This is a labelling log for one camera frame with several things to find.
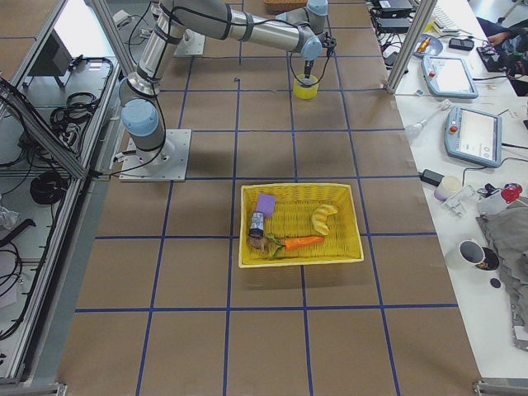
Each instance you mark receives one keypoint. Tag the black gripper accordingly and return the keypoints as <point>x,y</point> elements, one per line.
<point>308,66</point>

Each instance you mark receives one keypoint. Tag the yellow plastic basket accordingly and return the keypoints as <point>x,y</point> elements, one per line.
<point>298,224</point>

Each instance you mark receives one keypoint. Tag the brown wicker basket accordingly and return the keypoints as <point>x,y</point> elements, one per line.
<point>278,6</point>

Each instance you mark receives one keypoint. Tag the teach pendant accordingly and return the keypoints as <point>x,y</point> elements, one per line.
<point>474,136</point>
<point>448,77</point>

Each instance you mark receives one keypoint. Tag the lavender cup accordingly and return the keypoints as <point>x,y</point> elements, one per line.
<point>449,185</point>

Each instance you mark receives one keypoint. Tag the orange toy carrot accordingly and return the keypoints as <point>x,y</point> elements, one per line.
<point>292,244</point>

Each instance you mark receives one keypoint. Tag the black power adapter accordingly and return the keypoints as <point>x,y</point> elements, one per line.
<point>430,177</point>

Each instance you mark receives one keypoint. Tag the brown toy root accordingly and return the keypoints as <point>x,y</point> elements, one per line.
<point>260,243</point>

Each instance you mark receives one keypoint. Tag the small drink can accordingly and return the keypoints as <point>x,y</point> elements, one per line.
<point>257,225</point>

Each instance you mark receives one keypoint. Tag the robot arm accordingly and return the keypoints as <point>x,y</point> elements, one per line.
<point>181,29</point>

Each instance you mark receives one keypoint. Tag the red round toy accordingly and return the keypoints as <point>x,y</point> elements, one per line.
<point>511,192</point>

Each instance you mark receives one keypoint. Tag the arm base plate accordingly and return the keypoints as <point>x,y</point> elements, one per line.
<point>192,44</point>
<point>169,165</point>

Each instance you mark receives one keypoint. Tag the purple sponge block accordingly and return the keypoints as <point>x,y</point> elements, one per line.
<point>266,205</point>

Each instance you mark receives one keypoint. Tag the upper teach pendant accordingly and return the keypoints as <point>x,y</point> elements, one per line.
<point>448,77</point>

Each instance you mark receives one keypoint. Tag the grey cloth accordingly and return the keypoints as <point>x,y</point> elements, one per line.
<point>506,234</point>

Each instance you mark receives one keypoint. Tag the yellow toy banana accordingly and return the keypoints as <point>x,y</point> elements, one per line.
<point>320,216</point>

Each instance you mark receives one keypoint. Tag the black smartphone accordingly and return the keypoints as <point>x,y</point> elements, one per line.
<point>461,44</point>

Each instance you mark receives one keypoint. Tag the yellow tape roll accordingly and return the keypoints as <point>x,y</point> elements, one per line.
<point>304,87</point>

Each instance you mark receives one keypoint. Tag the black computer monitor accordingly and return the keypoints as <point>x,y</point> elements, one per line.
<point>54,61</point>

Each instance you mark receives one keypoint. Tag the light bulb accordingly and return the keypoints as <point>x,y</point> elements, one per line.
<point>412,131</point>

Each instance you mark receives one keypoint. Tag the lower teach pendant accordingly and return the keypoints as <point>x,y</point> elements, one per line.
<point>474,136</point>

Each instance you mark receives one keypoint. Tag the aluminium frame post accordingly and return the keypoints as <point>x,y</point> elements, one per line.
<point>421,18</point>

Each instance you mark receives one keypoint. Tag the blue bowl with bottle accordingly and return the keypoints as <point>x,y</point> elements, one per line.
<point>427,45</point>

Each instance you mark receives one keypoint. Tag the white mug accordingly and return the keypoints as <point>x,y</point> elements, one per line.
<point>466,254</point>

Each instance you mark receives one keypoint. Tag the clear plastic holder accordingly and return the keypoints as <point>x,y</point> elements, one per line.
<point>456,204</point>

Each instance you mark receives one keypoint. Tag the black round lid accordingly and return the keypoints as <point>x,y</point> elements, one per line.
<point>495,283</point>

